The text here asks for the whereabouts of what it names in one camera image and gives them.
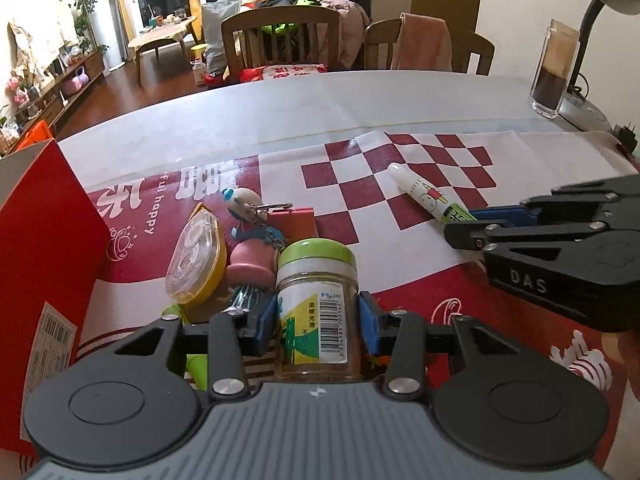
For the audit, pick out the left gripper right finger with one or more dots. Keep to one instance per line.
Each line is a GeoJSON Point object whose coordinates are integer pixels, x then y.
{"type": "Point", "coordinates": [399, 336]}

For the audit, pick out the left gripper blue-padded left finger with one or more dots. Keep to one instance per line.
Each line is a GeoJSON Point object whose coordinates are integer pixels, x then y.
{"type": "Point", "coordinates": [231, 338]}

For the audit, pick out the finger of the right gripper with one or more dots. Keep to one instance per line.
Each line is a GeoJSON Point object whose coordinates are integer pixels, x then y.
{"type": "Point", "coordinates": [544, 210]}
{"type": "Point", "coordinates": [475, 235]}

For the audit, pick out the white green glue tube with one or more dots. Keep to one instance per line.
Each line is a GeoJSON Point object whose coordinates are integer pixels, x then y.
{"type": "Point", "coordinates": [427, 195]}

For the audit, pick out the green-lid spice jar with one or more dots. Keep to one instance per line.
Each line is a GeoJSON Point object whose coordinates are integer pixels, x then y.
{"type": "Point", "coordinates": [317, 334]}

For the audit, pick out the pink figurine toy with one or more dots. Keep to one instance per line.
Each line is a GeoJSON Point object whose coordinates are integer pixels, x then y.
{"type": "Point", "coordinates": [253, 260]}

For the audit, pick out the yellow correction tape dispenser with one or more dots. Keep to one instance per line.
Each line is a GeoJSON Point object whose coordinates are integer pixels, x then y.
{"type": "Point", "coordinates": [197, 265]}

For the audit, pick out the glass jar with dark contents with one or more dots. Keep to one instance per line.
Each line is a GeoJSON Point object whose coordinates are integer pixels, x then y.
{"type": "Point", "coordinates": [554, 67]}

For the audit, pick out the pink cloth on chair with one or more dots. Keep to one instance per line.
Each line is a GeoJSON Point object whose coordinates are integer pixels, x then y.
{"type": "Point", "coordinates": [423, 43]}

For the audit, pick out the red white cardboard box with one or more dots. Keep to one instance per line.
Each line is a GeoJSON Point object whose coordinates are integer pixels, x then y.
{"type": "Point", "coordinates": [53, 242]}

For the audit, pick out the wooden chair with pink cloth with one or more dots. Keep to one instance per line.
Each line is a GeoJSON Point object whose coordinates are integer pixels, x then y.
{"type": "Point", "coordinates": [380, 42]}

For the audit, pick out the desk lamp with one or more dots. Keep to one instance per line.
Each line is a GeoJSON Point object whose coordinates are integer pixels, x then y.
{"type": "Point", "coordinates": [603, 90]}

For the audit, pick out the red patterned seat cushion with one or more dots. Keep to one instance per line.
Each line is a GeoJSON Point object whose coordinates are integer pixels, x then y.
{"type": "Point", "coordinates": [269, 72]}

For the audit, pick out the sofa with clothes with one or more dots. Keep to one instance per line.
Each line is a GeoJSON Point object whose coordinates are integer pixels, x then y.
{"type": "Point", "coordinates": [320, 5]}

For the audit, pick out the wooden chair with cushion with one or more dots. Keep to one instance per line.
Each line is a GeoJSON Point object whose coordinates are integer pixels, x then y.
{"type": "Point", "coordinates": [280, 35]}

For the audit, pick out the orange gift box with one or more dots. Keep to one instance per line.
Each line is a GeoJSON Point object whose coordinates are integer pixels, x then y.
{"type": "Point", "coordinates": [40, 132]}

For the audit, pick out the wooden TV console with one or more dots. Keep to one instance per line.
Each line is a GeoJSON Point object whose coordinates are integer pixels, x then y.
{"type": "Point", "coordinates": [56, 100]}

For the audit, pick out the yellow giraffe toy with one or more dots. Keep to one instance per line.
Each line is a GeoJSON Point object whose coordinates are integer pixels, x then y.
{"type": "Point", "coordinates": [196, 13]}

